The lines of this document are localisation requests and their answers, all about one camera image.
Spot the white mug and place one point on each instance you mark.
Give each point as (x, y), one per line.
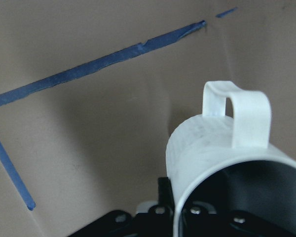
(233, 129)

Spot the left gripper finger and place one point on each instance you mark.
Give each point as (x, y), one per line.
(165, 194)

